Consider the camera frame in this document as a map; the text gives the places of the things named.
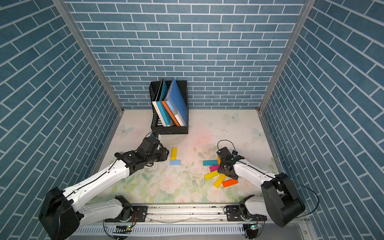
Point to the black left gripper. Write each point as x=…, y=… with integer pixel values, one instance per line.
x=163, y=152

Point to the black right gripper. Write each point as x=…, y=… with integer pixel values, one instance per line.
x=221, y=169

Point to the lime yellow block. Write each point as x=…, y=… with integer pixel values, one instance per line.
x=211, y=175

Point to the yellow long block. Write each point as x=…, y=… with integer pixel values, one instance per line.
x=174, y=153

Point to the light blue small block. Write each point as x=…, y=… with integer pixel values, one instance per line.
x=175, y=162

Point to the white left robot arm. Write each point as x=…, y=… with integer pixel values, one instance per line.
x=64, y=211

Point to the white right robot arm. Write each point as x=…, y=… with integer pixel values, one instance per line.
x=282, y=202

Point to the magenta block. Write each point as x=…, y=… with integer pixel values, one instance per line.
x=214, y=168

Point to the yellow slanted block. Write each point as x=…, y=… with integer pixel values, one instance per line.
x=219, y=180

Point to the teal block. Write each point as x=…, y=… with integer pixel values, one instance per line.
x=208, y=163

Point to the orange red block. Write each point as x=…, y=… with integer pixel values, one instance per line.
x=229, y=183

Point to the black mesh file holder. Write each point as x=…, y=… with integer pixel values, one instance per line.
x=156, y=123

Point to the orange book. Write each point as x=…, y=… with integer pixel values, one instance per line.
x=171, y=114

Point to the white book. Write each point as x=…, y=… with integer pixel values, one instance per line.
x=160, y=92

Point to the blue folder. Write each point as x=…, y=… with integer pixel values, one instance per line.
x=177, y=104

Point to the teal book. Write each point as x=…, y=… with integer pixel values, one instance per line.
x=169, y=119

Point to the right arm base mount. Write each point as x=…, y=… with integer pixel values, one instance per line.
x=236, y=213

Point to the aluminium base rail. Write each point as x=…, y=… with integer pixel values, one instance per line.
x=176, y=213

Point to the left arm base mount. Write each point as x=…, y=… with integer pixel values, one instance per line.
x=137, y=214

